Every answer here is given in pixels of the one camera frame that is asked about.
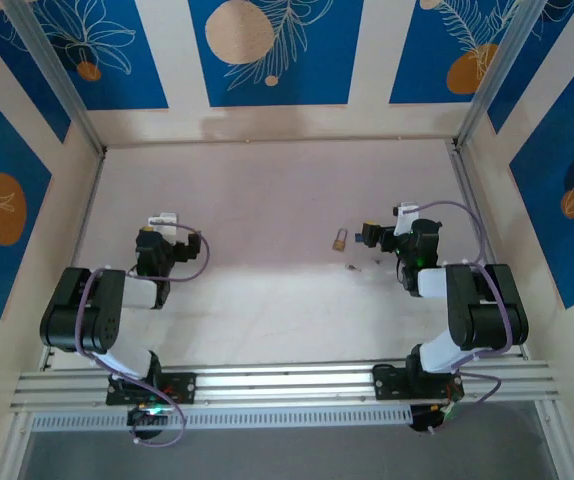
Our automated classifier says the grey slotted cable duct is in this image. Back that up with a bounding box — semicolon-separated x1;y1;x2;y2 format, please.
29;405;413;432

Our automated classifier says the black base connector block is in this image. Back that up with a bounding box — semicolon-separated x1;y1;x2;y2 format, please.
409;404;449;435
126;405;169;441

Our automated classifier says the aluminium side rail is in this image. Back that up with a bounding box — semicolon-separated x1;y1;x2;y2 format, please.
40;152;108;372
446;139;531;360

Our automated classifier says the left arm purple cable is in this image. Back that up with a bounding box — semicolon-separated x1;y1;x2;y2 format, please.
75;218;212;449

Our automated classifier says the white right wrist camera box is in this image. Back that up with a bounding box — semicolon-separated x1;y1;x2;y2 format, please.
391;201;422;237

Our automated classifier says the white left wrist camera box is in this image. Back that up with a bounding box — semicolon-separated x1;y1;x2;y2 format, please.
141;211;179;237

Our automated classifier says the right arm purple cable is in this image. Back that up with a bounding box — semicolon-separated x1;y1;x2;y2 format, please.
401;200;514;436

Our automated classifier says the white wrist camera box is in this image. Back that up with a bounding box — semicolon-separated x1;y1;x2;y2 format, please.
391;201;422;237
141;211;179;237

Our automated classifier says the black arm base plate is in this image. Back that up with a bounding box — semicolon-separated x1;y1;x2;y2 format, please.
105;370;198;406
372;363;466;401

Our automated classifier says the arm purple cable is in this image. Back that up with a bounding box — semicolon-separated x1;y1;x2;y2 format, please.
75;218;212;449
401;200;514;436

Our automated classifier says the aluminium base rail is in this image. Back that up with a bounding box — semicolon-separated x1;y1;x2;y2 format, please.
9;357;561;410

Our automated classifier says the aluminium frame post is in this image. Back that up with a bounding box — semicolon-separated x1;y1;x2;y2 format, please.
451;0;543;151
1;0;108;159

